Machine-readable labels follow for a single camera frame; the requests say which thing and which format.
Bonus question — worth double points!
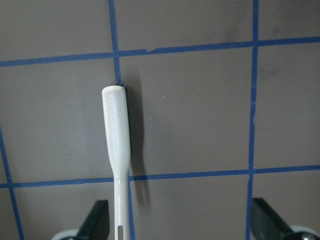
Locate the white hand brush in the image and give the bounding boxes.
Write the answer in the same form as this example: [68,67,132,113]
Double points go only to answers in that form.
[101,85,131,240]

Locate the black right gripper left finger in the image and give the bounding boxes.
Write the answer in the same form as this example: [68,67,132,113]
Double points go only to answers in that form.
[53,199,111,240]

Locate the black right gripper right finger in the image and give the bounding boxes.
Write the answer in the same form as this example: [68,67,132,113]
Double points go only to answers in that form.
[249,197,320,240]

